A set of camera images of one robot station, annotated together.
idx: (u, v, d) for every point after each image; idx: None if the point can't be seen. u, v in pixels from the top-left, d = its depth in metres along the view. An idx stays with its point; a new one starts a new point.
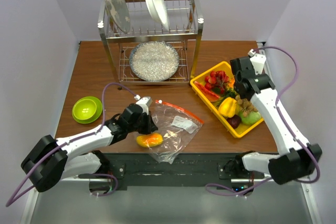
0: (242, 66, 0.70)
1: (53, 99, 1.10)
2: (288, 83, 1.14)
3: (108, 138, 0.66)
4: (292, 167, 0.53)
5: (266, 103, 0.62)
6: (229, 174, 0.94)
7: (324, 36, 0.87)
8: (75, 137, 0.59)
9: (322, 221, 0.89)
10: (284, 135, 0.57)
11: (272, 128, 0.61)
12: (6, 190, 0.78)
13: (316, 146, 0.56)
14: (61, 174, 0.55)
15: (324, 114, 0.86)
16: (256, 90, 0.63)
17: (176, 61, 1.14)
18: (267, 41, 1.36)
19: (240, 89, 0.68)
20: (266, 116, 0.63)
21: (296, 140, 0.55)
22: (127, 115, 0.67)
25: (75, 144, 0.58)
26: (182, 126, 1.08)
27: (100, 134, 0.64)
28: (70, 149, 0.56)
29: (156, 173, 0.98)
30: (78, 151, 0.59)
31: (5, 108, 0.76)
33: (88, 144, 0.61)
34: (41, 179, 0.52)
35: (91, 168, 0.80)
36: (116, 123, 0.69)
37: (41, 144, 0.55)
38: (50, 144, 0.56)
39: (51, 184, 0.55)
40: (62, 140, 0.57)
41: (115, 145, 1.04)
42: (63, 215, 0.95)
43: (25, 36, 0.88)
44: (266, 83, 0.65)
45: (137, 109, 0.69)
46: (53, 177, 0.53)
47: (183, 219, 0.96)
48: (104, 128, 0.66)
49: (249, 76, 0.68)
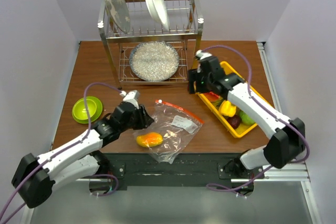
0: (213, 68, 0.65)
1: (53, 99, 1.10)
2: (288, 84, 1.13)
3: (97, 143, 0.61)
4: (282, 148, 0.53)
5: (242, 96, 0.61)
6: (229, 174, 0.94)
7: (324, 36, 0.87)
8: (58, 151, 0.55)
9: (322, 221, 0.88)
10: (265, 118, 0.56)
11: (253, 115, 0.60)
12: (5, 191, 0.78)
13: (296, 119, 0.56)
14: (48, 190, 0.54)
15: (324, 114, 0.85)
16: (228, 91, 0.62)
17: (176, 61, 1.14)
18: (267, 41, 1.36)
19: (213, 91, 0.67)
20: (244, 107, 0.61)
21: (278, 120, 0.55)
22: (118, 114, 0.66)
25: (59, 158, 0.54)
26: (182, 125, 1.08)
27: (87, 141, 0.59)
28: (52, 166, 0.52)
29: (156, 173, 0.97)
30: (64, 164, 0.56)
31: (4, 108, 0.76)
33: (75, 155, 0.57)
34: (28, 199, 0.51)
35: (90, 171, 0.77)
36: (106, 124, 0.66)
37: (22, 162, 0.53)
38: (32, 162, 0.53)
39: (42, 199, 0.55)
40: (44, 156, 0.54)
41: (115, 145, 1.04)
42: (64, 215, 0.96)
43: (25, 36, 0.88)
44: (235, 77, 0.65)
45: (128, 107, 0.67)
46: (40, 194, 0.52)
47: (183, 219, 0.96)
48: (90, 133, 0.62)
49: (221, 77, 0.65)
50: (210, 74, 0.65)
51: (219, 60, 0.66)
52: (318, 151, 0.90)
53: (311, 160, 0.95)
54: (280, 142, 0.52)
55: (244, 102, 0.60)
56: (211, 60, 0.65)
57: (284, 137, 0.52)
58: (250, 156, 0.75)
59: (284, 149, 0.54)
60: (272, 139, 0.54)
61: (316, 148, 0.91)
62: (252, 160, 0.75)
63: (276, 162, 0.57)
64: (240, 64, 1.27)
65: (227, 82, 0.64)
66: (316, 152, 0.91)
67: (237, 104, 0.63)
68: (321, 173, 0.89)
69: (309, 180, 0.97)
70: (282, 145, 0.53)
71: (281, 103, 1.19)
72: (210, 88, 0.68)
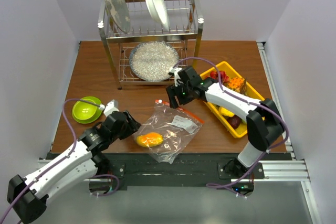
0: (189, 75, 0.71)
1: (53, 99, 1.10)
2: (288, 84, 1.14)
3: (86, 156, 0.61)
4: (259, 127, 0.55)
5: (216, 93, 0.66)
6: (229, 174, 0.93)
7: (324, 36, 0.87)
8: (44, 170, 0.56)
9: (322, 221, 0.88)
10: (239, 105, 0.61)
11: (230, 107, 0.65)
12: (6, 191, 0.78)
13: (266, 99, 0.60)
14: (41, 208, 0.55)
15: (325, 114, 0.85)
16: (205, 92, 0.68)
17: (176, 60, 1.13)
18: (267, 41, 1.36)
19: (194, 96, 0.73)
20: (222, 103, 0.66)
21: (250, 103, 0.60)
22: (111, 123, 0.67)
25: (45, 177, 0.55)
26: (182, 125, 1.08)
27: (74, 156, 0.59)
28: (39, 186, 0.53)
29: (156, 173, 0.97)
30: (53, 181, 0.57)
31: (5, 108, 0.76)
33: (62, 171, 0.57)
34: (23, 216, 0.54)
35: (87, 175, 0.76)
36: (94, 132, 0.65)
37: (11, 184, 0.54)
38: (19, 184, 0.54)
39: (38, 213, 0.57)
40: (31, 177, 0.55)
41: (116, 145, 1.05)
42: (64, 215, 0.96)
43: (25, 36, 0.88)
44: (210, 81, 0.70)
45: (119, 116, 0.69)
46: (33, 212, 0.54)
47: (183, 219, 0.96)
48: (79, 146, 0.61)
49: (198, 83, 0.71)
50: (188, 80, 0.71)
51: (193, 67, 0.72)
52: (318, 152, 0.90)
53: (311, 160, 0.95)
54: (253, 123, 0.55)
55: (219, 97, 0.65)
56: (187, 70, 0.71)
57: (256, 117, 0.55)
58: (244, 152, 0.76)
59: (262, 129, 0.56)
60: (247, 121, 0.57)
61: (316, 149, 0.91)
62: (248, 156, 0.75)
63: (261, 144, 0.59)
64: (240, 63, 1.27)
65: (203, 85, 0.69)
66: (316, 152, 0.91)
67: (215, 102, 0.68)
68: (321, 173, 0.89)
69: (309, 180, 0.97)
70: (257, 124, 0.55)
71: (281, 103, 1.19)
72: (191, 94, 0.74)
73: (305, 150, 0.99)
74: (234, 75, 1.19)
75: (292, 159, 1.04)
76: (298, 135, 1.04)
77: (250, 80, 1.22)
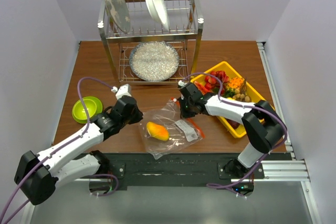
0: (190, 91, 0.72)
1: (53, 99, 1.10)
2: (288, 84, 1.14)
3: (97, 137, 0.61)
4: (255, 128, 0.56)
5: (213, 103, 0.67)
6: (229, 174, 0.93)
7: (324, 37, 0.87)
8: (58, 148, 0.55)
9: (322, 221, 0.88)
10: (235, 110, 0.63)
11: (229, 115, 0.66)
12: (6, 191, 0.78)
13: (261, 101, 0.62)
14: (52, 185, 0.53)
15: (325, 114, 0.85)
16: (205, 105, 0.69)
17: (176, 61, 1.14)
18: (267, 41, 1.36)
19: (197, 110, 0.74)
20: (221, 112, 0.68)
21: (245, 107, 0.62)
22: (121, 106, 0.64)
25: (59, 155, 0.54)
26: (184, 129, 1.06)
27: (87, 136, 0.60)
28: (52, 162, 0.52)
29: (156, 173, 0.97)
30: (65, 160, 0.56)
31: (4, 108, 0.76)
33: (75, 150, 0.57)
34: (32, 195, 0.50)
35: (91, 170, 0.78)
36: (106, 117, 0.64)
37: (22, 161, 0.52)
38: (31, 161, 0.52)
39: (46, 195, 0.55)
40: (44, 153, 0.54)
41: (115, 146, 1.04)
42: (64, 215, 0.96)
43: (25, 36, 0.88)
44: (210, 94, 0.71)
45: (130, 100, 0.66)
46: (43, 189, 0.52)
47: (183, 219, 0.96)
48: (91, 126, 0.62)
49: (199, 97, 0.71)
50: (189, 96, 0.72)
51: (195, 84, 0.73)
52: (318, 152, 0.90)
53: (311, 160, 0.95)
54: (249, 124, 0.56)
55: (217, 107, 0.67)
56: (188, 85, 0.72)
57: (252, 118, 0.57)
58: (244, 153, 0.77)
59: (259, 130, 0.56)
60: (244, 125, 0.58)
61: (316, 149, 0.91)
62: (248, 157, 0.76)
63: (262, 146, 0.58)
64: (240, 63, 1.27)
65: (203, 99, 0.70)
66: (316, 153, 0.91)
67: (217, 114, 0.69)
68: (321, 173, 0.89)
69: (309, 180, 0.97)
70: (253, 125, 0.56)
71: (281, 103, 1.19)
72: (194, 108, 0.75)
73: (305, 150, 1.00)
74: (234, 75, 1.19)
75: (292, 159, 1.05)
76: (298, 135, 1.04)
77: (250, 80, 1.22)
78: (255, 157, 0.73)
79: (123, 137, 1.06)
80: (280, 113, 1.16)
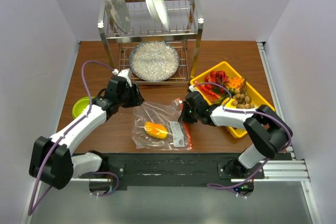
0: (197, 102, 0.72)
1: (53, 99, 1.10)
2: (288, 84, 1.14)
3: (102, 115, 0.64)
4: (258, 132, 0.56)
5: (216, 112, 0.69)
6: (229, 174, 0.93)
7: (324, 37, 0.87)
8: (68, 128, 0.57)
9: (322, 221, 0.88)
10: (238, 116, 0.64)
11: (233, 123, 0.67)
12: (6, 191, 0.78)
13: (263, 106, 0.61)
14: (70, 166, 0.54)
15: (325, 114, 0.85)
16: (210, 115, 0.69)
17: (176, 61, 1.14)
18: (267, 41, 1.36)
19: (202, 122, 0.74)
20: (225, 120, 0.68)
21: (247, 112, 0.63)
22: (114, 85, 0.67)
25: (71, 134, 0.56)
26: (174, 131, 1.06)
27: (92, 115, 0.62)
28: (68, 141, 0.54)
29: (156, 173, 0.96)
30: (77, 139, 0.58)
31: (4, 108, 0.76)
33: (85, 128, 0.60)
34: (55, 178, 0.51)
35: (94, 164, 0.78)
36: (103, 98, 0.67)
37: (36, 147, 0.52)
38: (45, 145, 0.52)
39: (67, 178, 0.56)
40: (56, 135, 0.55)
41: (116, 146, 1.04)
42: (64, 215, 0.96)
43: (25, 36, 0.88)
44: (215, 106, 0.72)
45: (121, 78, 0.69)
46: (64, 171, 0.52)
47: (183, 219, 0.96)
48: (93, 107, 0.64)
49: (205, 109, 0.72)
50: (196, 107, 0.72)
51: (200, 94, 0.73)
52: (318, 152, 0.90)
53: (311, 160, 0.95)
54: (251, 128, 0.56)
55: (220, 116, 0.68)
56: (194, 96, 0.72)
57: (254, 122, 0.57)
58: (246, 155, 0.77)
59: (262, 134, 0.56)
60: (248, 129, 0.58)
61: (316, 149, 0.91)
62: (250, 159, 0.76)
63: (267, 150, 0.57)
64: (240, 63, 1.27)
65: (208, 111, 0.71)
66: (316, 153, 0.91)
67: (221, 123, 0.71)
68: (320, 173, 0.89)
69: (309, 180, 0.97)
70: (254, 128, 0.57)
71: (281, 103, 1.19)
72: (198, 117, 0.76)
73: (305, 150, 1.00)
74: (234, 75, 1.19)
75: (292, 159, 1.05)
76: (298, 135, 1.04)
77: (250, 80, 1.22)
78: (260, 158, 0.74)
79: (123, 137, 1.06)
80: (280, 113, 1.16)
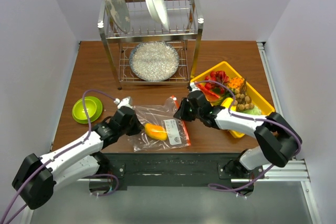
0: (201, 103, 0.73)
1: (53, 99, 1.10)
2: (288, 84, 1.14)
3: (98, 145, 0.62)
4: (270, 142, 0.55)
5: (223, 117, 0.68)
6: (229, 174, 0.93)
7: (324, 37, 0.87)
8: (60, 152, 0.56)
9: (322, 221, 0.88)
10: (247, 123, 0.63)
11: (241, 129, 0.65)
12: (5, 191, 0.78)
13: (272, 114, 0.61)
14: (51, 190, 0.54)
15: (325, 114, 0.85)
16: (214, 119, 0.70)
17: (176, 61, 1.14)
18: (267, 41, 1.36)
19: (205, 124, 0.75)
20: (232, 125, 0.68)
21: (256, 119, 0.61)
22: (119, 116, 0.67)
25: (61, 158, 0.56)
26: (168, 129, 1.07)
27: (88, 142, 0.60)
28: (55, 166, 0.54)
29: (156, 173, 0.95)
30: (67, 163, 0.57)
31: (4, 108, 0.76)
33: (77, 155, 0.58)
34: (31, 198, 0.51)
35: (90, 170, 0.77)
36: (106, 126, 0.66)
37: (25, 163, 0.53)
38: (34, 163, 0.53)
39: (44, 199, 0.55)
40: (47, 157, 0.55)
41: (115, 146, 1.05)
42: (64, 215, 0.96)
43: (25, 36, 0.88)
44: (219, 108, 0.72)
45: (128, 110, 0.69)
46: (43, 194, 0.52)
47: (183, 219, 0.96)
48: (92, 134, 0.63)
49: (209, 112, 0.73)
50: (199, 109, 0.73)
51: (204, 95, 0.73)
52: (318, 152, 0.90)
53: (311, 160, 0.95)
54: (263, 137, 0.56)
55: (228, 121, 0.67)
56: (198, 97, 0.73)
57: (265, 131, 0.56)
58: (248, 156, 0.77)
59: (273, 144, 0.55)
60: (258, 139, 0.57)
61: (316, 149, 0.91)
62: (253, 162, 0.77)
63: (277, 160, 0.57)
64: (240, 63, 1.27)
65: (212, 114, 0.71)
66: (316, 152, 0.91)
67: (227, 127, 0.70)
68: (321, 173, 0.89)
69: (309, 180, 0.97)
70: (265, 138, 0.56)
71: (281, 103, 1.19)
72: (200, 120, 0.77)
73: (305, 151, 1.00)
74: (234, 75, 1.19)
75: (292, 159, 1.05)
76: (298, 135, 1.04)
77: (250, 80, 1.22)
78: (264, 162, 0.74)
79: (123, 138, 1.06)
80: (280, 113, 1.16)
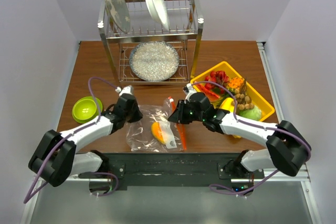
0: (204, 107, 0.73)
1: (53, 98, 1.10)
2: (288, 84, 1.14)
3: (108, 127, 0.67)
4: (282, 152, 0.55)
5: (231, 123, 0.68)
6: (229, 174, 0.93)
7: (324, 37, 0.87)
8: (78, 128, 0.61)
9: (322, 221, 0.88)
10: (256, 131, 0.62)
11: (249, 136, 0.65)
12: (6, 191, 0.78)
13: (283, 123, 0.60)
14: (71, 166, 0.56)
15: (325, 114, 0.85)
16: (219, 125, 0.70)
17: (176, 61, 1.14)
18: (267, 41, 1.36)
19: (209, 128, 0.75)
20: (238, 131, 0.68)
21: (266, 128, 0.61)
22: (123, 103, 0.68)
25: (80, 134, 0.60)
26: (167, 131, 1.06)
27: (101, 123, 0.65)
28: (76, 139, 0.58)
29: (156, 173, 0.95)
30: (83, 140, 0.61)
31: (5, 108, 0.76)
33: (92, 132, 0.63)
34: (54, 172, 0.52)
35: (93, 165, 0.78)
36: (112, 113, 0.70)
37: (45, 139, 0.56)
38: (54, 138, 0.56)
39: (63, 177, 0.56)
40: (67, 131, 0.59)
41: (115, 146, 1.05)
42: (64, 215, 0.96)
43: (25, 37, 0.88)
44: (223, 112, 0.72)
45: (129, 96, 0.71)
46: (64, 169, 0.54)
47: (183, 219, 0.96)
48: (102, 117, 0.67)
49: (212, 115, 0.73)
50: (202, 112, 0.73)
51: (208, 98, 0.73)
52: (318, 152, 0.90)
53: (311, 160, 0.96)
54: (275, 148, 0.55)
55: (234, 128, 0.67)
56: (202, 100, 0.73)
57: (277, 141, 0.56)
58: (251, 159, 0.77)
59: (285, 153, 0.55)
60: (270, 148, 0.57)
61: (316, 149, 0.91)
62: (254, 164, 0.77)
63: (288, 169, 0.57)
64: (240, 63, 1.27)
65: (216, 118, 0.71)
66: (316, 152, 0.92)
67: (233, 132, 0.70)
68: (320, 173, 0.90)
69: (309, 180, 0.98)
70: (277, 148, 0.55)
71: (281, 103, 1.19)
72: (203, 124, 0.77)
73: None
74: (234, 75, 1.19)
75: None
76: None
77: (250, 80, 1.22)
78: (265, 165, 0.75)
79: (122, 138, 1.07)
80: (280, 113, 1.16)
